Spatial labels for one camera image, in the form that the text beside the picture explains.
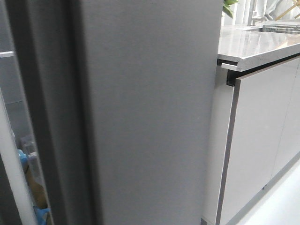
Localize dark grey fridge door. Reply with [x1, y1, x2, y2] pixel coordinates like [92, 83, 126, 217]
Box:
[4, 0, 223, 225]

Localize upper glass fridge shelf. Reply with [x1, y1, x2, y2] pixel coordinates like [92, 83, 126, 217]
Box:
[0, 51, 14, 58]

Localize white fridge body interior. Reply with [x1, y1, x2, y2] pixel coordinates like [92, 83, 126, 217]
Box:
[0, 1, 40, 225]

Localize white kitchen base cabinet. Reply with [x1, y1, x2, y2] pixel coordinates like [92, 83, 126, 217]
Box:
[202, 57, 300, 225]

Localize grey stone countertop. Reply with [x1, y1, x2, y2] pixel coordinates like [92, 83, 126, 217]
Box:
[217, 26, 300, 72]

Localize green plant leaves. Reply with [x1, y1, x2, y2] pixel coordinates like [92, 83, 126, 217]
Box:
[222, 0, 239, 18]

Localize brown cardboard packing piece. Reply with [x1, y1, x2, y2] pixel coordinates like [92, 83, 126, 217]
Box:
[25, 166, 48, 209]

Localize chrome kitchen faucet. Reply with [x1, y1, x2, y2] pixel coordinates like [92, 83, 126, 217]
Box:
[247, 0, 263, 26]

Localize blue packing tape strip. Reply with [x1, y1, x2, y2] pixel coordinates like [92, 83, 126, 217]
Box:
[18, 149, 52, 225]

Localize steel sink drainer rack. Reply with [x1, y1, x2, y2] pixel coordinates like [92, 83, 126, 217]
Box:
[243, 20, 300, 35]

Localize wooden folding rack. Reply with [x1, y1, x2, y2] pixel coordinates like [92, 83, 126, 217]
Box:
[275, 0, 300, 21]

